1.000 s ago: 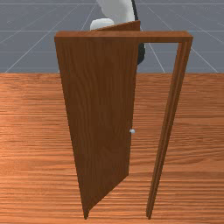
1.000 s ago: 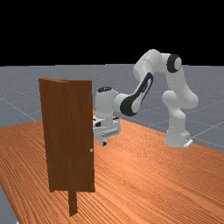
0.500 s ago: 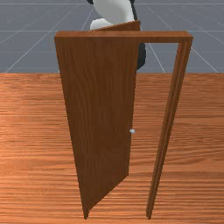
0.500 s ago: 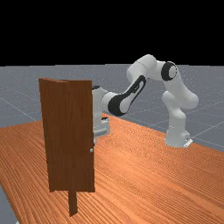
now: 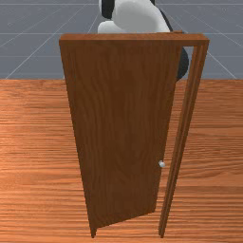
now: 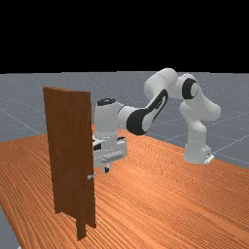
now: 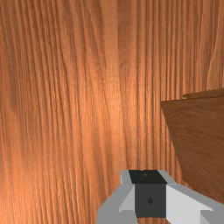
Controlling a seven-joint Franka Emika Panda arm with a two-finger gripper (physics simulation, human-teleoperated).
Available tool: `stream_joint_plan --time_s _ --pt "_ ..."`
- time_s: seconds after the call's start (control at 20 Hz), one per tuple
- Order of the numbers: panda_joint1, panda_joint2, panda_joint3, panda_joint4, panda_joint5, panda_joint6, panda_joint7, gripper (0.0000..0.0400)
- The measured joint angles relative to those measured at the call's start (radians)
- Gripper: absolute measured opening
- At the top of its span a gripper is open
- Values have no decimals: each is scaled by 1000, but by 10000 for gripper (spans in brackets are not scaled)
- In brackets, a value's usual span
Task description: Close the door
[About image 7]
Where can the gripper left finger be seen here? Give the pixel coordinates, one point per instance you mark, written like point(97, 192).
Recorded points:
point(143, 198)

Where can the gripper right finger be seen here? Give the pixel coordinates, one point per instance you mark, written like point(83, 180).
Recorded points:
point(180, 204)

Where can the brown wooden door leaf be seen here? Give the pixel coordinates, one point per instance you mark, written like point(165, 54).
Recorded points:
point(201, 145)

